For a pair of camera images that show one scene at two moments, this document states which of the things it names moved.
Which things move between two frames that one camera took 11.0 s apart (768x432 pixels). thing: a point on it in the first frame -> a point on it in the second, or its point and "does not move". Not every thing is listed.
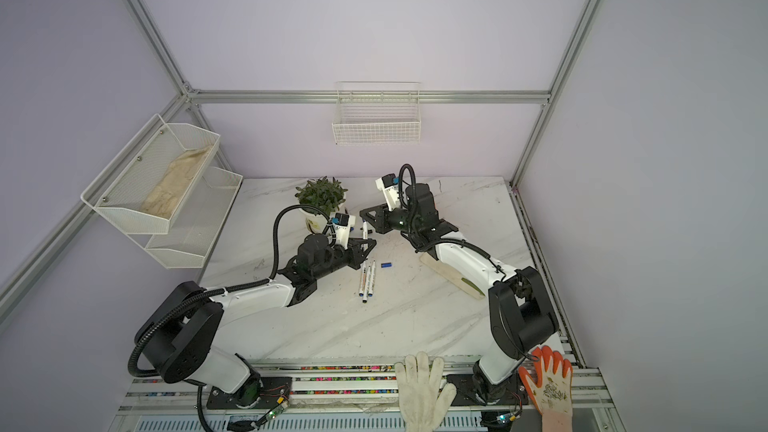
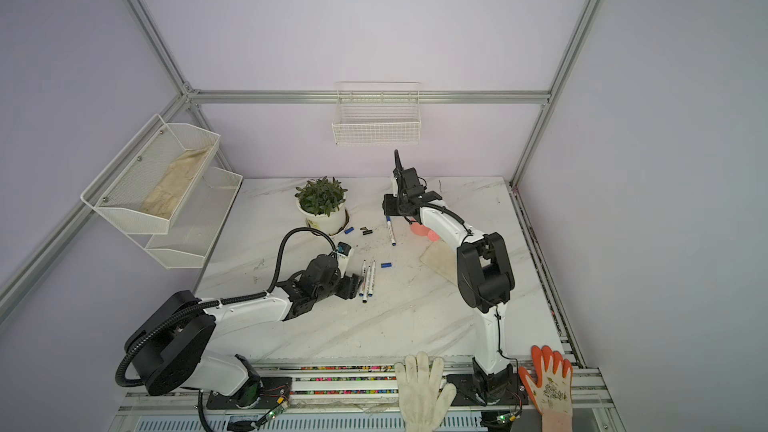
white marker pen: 365,296 does not move
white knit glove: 423,403 does not move
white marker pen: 362,279 does not move
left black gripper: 359,256 -> 350,290
